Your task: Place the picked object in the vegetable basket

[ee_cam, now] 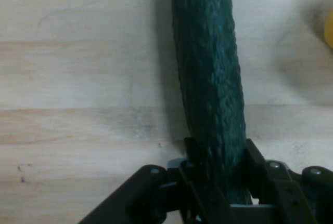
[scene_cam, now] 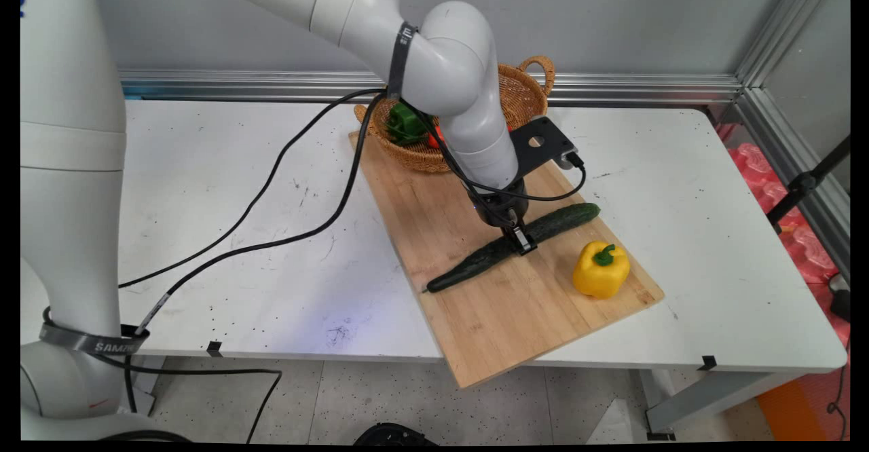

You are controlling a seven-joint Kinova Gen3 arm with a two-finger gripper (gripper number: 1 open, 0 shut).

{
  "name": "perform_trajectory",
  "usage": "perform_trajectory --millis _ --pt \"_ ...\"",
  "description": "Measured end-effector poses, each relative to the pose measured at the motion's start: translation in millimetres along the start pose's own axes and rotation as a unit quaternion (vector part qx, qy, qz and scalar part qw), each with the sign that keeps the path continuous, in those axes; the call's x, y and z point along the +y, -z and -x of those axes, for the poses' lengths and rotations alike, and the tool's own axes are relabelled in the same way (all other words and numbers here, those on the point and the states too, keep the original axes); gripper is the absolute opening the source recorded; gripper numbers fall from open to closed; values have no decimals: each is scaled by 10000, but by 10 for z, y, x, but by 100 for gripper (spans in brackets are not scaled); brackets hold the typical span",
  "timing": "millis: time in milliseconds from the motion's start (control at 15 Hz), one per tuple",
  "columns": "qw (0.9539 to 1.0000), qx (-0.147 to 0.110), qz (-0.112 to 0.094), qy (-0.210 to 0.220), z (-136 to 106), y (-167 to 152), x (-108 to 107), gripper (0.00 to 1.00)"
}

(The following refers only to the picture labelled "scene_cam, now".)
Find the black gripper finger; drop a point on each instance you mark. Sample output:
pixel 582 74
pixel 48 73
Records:
pixel 508 232
pixel 524 241

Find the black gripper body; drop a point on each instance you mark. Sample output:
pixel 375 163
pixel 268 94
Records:
pixel 499 209

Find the long green cucumber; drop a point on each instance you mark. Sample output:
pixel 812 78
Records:
pixel 563 220

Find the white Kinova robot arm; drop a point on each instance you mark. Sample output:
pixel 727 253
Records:
pixel 68 167

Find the wooden cutting board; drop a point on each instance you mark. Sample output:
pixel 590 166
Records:
pixel 509 316

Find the yellow bell pepper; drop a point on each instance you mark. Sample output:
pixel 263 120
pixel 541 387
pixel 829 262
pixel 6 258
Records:
pixel 601 277

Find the red tomato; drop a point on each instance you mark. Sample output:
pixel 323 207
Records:
pixel 434 141

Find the green bell pepper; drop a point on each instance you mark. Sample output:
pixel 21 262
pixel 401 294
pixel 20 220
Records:
pixel 406 121

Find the black round floor object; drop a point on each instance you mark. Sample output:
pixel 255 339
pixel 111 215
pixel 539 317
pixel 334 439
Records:
pixel 394 435

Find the pink foam floor mat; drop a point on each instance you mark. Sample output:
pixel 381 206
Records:
pixel 753 167

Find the grey table leg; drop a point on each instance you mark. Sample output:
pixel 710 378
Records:
pixel 713 398

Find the black tripod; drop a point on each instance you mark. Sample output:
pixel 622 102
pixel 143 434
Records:
pixel 801 184

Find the orange floor mat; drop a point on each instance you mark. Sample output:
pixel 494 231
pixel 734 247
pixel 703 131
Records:
pixel 787 411

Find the black tripod foot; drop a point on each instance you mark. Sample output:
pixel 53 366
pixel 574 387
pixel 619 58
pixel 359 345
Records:
pixel 840 305

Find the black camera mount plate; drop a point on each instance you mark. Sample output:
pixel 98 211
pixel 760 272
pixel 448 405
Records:
pixel 550 133

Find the aluminium side frame rail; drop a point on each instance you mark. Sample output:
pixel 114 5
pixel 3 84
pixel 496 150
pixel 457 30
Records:
pixel 767 126

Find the aluminium rear frame rail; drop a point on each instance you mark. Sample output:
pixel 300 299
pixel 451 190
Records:
pixel 237 82

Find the aluminium corner post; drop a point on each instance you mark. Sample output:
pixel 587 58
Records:
pixel 781 31

